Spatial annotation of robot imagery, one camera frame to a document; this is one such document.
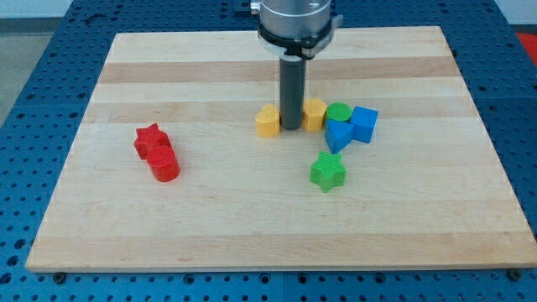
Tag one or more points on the blue cube block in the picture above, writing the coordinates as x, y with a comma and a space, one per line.
364, 121

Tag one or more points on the red cylinder block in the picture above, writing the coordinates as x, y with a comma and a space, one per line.
163, 163

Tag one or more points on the yellow heart block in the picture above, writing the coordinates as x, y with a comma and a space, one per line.
268, 121

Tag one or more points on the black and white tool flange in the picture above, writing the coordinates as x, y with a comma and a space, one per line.
294, 37

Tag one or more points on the red star block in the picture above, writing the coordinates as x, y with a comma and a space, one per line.
148, 138

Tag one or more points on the yellow pentagon block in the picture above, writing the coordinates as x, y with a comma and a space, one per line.
314, 113

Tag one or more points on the green star block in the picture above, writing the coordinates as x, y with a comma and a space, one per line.
328, 171

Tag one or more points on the green cylinder block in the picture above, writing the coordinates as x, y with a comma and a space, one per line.
339, 111

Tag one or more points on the light wooden board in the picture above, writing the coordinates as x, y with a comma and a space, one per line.
428, 192

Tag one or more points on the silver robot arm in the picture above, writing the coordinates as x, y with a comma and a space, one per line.
267, 10

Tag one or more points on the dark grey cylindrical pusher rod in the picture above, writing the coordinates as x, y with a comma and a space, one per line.
291, 92

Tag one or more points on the blue triangle block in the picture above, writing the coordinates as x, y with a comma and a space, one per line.
338, 135

